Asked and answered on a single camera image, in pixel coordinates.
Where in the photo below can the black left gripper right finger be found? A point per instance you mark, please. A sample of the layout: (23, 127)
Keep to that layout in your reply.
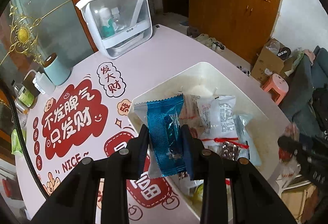
(253, 199)

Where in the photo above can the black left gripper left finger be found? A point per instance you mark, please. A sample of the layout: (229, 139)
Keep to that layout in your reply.
(75, 200)

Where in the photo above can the dark snack red strip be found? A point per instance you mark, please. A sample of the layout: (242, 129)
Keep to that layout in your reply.
(225, 148)

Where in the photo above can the light blue cylindrical canister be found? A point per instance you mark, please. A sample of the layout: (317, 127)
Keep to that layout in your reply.
(57, 71)

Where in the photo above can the pink plastic stool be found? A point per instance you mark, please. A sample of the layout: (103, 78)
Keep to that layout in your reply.
(277, 87)

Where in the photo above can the orange wooden cabinet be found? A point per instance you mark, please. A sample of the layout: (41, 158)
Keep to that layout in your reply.
(243, 26)

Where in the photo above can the green tissue pack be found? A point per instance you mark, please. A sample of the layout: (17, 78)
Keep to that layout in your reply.
(16, 147)

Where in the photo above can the blue foil snack packet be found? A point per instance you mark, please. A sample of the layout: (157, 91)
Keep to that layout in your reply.
(162, 118)

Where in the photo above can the cardboard box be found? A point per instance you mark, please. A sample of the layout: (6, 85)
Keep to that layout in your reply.
(270, 60)

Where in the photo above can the clear bottle green label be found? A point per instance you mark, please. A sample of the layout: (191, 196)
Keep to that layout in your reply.
(23, 94)

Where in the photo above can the small silver capped jar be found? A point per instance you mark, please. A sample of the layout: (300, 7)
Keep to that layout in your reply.
(21, 107)

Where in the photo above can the light blue snack bag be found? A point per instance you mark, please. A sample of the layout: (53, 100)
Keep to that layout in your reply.
(249, 149)

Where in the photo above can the red cookie snack packet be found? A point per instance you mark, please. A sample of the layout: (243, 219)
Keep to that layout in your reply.
(189, 114)

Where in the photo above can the white squeeze wash bottle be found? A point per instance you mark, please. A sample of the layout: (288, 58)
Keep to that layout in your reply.
(41, 82)

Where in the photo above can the pink printed table mat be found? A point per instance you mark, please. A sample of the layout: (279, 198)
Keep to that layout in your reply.
(87, 116)

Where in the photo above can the gold door ornament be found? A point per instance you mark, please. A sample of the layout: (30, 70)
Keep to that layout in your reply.
(23, 37)

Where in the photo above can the white cosmetic organizer box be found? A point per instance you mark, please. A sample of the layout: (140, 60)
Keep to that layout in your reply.
(117, 26)

